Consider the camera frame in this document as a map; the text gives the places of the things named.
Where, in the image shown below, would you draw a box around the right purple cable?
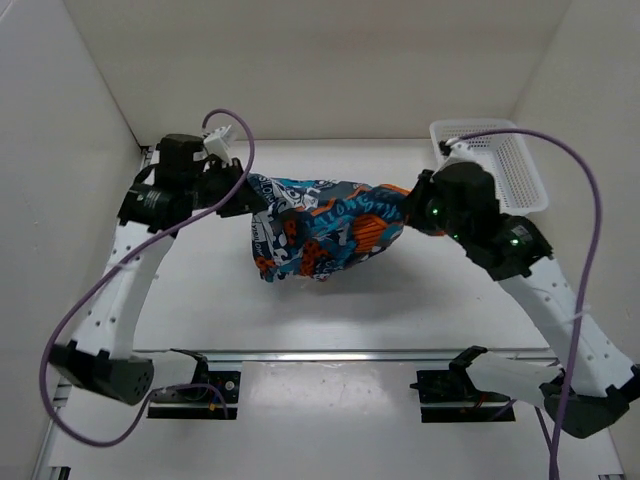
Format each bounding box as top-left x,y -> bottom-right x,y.
439,128 -> 601,480

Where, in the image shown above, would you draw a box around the white plastic basket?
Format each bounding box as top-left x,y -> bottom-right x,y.
429,118 -> 549,216

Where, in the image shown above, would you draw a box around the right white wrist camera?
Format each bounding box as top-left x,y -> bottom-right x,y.
440,139 -> 475,169

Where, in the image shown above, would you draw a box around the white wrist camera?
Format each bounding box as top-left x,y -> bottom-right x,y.
203,125 -> 236,164
440,139 -> 475,169

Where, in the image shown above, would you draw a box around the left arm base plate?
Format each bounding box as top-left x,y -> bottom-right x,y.
147,367 -> 241,421

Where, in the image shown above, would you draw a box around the colourful patterned shorts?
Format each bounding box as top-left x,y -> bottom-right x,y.
248,174 -> 409,282

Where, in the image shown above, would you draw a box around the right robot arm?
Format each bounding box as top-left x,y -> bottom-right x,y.
402,162 -> 639,439

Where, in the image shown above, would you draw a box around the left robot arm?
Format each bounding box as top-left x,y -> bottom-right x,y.
44,127 -> 263,405

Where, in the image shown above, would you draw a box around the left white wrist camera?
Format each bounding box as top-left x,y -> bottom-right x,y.
203,125 -> 236,164

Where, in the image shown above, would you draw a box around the aluminium front rail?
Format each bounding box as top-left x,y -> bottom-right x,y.
199,349 -> 556,364

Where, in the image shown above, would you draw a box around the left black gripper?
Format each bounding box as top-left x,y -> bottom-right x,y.
186,158 -> 269,218

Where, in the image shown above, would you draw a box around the purple cable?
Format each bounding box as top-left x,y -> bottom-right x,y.
41,108 -> 256,447
439,128 -> 601,480

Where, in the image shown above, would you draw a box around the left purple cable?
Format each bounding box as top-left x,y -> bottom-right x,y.
41,108 -> 256,447

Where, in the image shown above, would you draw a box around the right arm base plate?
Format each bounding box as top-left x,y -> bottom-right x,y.
410,370 -> 516,424

